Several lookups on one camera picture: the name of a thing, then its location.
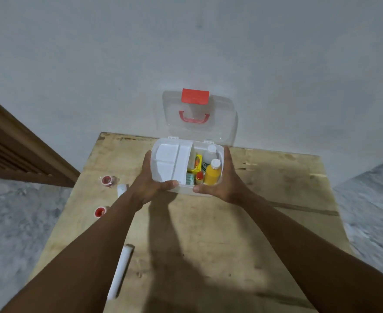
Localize long white tube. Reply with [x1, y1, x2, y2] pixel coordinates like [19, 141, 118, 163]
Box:
[106, 243, 136, 301]

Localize white first-aid box clear lid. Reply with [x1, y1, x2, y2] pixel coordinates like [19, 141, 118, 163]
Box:
[150, 88, 239, 196]

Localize person's left forearm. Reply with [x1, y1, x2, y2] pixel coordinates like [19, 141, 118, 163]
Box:
[0, 191, 144, 313]

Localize clear bottle white cap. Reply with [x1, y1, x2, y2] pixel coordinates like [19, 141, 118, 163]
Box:
[201, 145, 217, 173]

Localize brown wooden louvred door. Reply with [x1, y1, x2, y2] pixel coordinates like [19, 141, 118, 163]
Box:
[0, 89, 81, 188]

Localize person's right hand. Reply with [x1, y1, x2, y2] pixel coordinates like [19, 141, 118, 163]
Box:
[193, 145, 253, 206]

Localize yellow bottle white cap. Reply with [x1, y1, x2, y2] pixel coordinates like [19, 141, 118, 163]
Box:
[203, 158, 222, 186]

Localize person's right forearm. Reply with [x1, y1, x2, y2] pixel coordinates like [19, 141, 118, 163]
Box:
[242, 191, 383, 313]

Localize small yellow carton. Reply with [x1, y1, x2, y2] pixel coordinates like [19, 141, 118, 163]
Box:
[191, 154, 204, 175]

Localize white divided tray insert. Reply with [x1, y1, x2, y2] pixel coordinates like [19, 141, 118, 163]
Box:
[152, 141, 194, 186]

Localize person's left hand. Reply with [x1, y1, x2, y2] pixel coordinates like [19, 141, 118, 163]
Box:
[126, 150, 179, 211]

